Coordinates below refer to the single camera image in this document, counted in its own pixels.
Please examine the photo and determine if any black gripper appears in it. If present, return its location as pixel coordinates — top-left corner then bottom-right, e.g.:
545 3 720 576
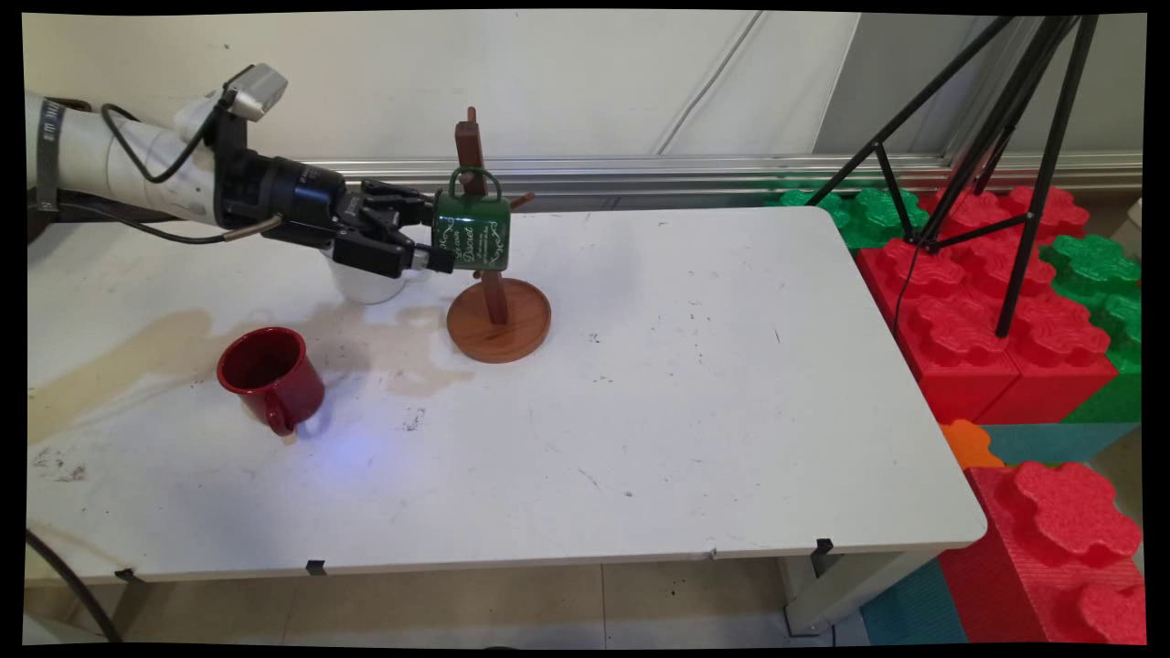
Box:
245 154 456 281

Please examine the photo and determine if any brown wooden mug tree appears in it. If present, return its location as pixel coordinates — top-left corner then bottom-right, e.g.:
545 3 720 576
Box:
446 107 553 365

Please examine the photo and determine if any black strap with white print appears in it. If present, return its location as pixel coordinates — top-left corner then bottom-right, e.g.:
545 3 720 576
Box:
34 98 70 214

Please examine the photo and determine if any white enamel mug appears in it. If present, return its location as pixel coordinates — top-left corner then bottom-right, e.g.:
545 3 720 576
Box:
322 245 431 306

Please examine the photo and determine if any white table leg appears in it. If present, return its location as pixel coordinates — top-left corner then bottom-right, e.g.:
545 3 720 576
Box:
777 547 953 637

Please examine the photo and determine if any black cable with silver plug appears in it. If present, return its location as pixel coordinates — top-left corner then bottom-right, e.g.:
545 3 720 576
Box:
55 195 286 247

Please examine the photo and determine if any green foam block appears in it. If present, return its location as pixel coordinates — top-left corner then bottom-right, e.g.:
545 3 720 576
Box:
766 186 931 250
1039 234 1143 424

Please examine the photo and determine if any black tripod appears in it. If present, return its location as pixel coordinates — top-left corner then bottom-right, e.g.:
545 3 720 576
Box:
804 14 1101 340

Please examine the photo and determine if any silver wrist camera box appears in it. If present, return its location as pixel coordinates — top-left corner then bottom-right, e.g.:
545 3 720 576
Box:
223 63 290 123

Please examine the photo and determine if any white wall conduit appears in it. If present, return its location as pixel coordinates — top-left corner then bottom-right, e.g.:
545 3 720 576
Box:
653 11 765 155

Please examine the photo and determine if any black looped camera cable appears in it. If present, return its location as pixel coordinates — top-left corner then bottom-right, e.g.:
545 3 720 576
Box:
100 101 226 185

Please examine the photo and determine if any orange foam block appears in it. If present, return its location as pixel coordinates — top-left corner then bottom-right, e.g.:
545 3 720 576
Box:
939 419 1005 472

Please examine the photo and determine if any large red foam block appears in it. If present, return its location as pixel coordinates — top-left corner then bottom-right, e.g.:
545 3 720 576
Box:
937 460 1147 646
854 235 1119 427

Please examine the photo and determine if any teal foam block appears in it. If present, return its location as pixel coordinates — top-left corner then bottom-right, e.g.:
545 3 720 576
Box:
982 421 1140 468
859 557 969 646

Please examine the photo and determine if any aluminium wall rail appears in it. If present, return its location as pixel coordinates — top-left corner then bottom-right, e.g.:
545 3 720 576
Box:
302 152 1143 214

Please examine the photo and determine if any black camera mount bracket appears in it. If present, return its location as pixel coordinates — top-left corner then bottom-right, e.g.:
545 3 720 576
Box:
210 87 251 231

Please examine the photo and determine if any green mug with white print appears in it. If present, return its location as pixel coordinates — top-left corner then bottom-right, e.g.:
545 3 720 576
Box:
431 167 512 273

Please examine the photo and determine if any black floor cable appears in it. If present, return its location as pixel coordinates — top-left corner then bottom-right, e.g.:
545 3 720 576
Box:
26 528 123 644

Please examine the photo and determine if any red enamel mug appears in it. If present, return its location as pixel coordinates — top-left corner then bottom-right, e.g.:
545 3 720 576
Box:
217 326 326 438

